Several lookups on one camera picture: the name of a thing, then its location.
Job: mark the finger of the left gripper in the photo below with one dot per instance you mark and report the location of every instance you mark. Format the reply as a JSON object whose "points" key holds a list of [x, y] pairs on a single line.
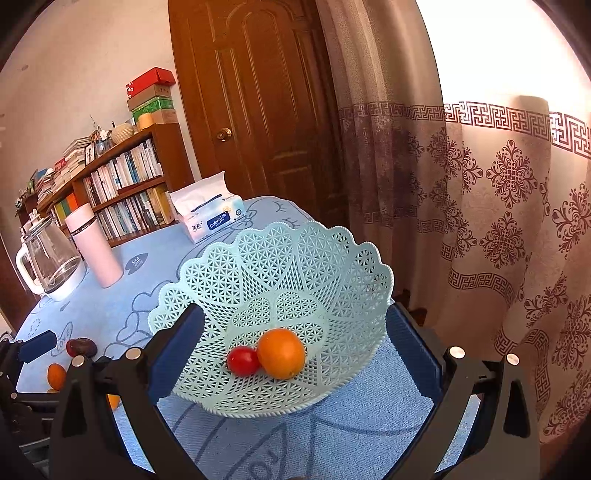
{"points": [[14, 355]]}

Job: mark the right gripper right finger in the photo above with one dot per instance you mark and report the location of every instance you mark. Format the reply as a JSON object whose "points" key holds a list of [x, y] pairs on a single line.
{"points": [[502, 443]]}

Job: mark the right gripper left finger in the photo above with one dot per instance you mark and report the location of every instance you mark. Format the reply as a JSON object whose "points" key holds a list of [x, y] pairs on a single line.
{"points": [[85, 442]]}

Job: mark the orange mandarin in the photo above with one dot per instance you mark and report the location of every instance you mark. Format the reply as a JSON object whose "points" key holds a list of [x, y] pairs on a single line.
{"points": [[113, 401], [56, 376]]}

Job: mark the dark passion fruit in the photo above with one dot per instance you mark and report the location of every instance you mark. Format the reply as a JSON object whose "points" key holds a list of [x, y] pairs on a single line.
{"points": [[81, 347]]}

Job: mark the glass electric kettle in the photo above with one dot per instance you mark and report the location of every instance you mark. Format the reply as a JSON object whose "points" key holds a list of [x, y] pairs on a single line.
{"points": [[48, 262]]}

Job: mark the blue patterned tablecloth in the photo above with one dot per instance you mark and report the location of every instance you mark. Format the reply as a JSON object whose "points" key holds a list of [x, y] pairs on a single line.
{"points": [[359, 431]]}

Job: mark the pink thermos bottle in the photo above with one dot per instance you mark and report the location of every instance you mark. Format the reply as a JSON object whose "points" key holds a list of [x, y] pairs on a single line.
{"points": [[91, 242]]}

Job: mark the red tomato in basket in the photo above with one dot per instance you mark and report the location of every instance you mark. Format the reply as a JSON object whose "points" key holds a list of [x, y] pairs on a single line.
{"points": [[243, 361]]}

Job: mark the wooden bookshelf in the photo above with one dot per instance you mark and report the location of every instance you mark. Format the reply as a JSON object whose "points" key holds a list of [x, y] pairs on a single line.
{"points": [[126, 186]]}

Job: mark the orange in basket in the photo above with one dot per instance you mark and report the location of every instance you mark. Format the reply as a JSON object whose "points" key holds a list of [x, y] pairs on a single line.
{"points": [[281, 353]]}

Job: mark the tissue pack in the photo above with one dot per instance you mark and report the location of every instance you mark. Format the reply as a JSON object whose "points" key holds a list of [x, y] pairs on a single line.
{"points": [[204, 207]]}

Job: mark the mint lattice fruit basket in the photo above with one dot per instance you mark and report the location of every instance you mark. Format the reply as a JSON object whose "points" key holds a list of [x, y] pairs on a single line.
{"points": [[317, 282]]}

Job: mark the woven round basket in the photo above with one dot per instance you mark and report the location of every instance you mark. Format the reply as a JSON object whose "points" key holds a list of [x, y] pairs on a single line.
{"points": [[121, 132]]}

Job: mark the yellow cylinder candle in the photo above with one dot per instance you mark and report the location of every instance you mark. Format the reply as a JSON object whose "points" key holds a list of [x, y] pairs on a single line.
{"points": [[145, 120]]}

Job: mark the green box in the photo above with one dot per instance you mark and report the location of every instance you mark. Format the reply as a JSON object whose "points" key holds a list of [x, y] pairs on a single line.
{"points": [[152, 105]]}

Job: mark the brown cardboard box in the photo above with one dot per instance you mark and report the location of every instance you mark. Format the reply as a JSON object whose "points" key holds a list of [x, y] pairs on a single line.
{"points": [[147, 94]]}

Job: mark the brass door knob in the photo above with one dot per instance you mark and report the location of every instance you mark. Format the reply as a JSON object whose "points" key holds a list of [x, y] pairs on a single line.
{"points": [[224, 134]]}

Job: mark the red box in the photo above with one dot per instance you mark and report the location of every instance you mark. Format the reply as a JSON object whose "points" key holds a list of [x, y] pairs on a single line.
{"points": [[153, 76]]}

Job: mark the patterned curtain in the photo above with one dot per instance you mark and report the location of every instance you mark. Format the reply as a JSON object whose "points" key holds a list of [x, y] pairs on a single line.
{"points": [[466, 130]]}

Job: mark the brown wooden door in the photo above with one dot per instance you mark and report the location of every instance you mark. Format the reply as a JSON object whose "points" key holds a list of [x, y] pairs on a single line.
{"points": [[262, 69]]}

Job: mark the picture frame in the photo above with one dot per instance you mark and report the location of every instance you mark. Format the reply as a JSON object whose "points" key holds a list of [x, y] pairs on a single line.
{"points": [[89, 153]]}

